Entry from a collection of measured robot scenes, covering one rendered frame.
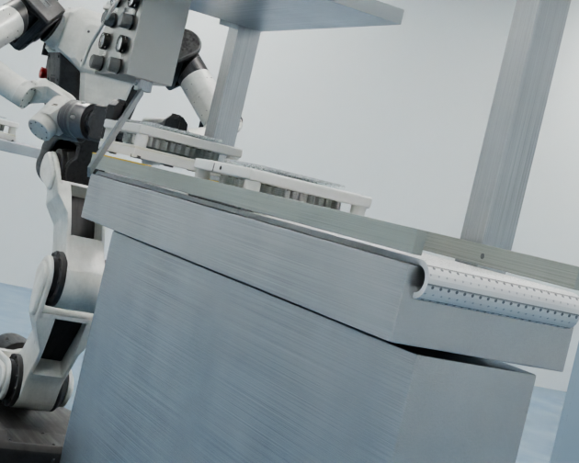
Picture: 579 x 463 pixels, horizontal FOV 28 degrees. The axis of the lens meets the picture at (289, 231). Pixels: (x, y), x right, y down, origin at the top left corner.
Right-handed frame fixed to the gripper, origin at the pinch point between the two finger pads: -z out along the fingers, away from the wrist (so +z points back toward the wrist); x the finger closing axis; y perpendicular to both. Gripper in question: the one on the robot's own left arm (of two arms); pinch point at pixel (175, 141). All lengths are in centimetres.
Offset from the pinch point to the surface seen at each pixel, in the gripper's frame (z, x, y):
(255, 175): -81, 6, 4
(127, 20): -23.6, -20.9, 21.1
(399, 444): -134, 37, -5
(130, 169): -31.7, 9.3, 15.2
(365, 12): -61, -29, -16
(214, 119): 2.2, -7.1, -8.6
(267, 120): 464, -49, -166
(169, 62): -24.7, -14.7, 10.7
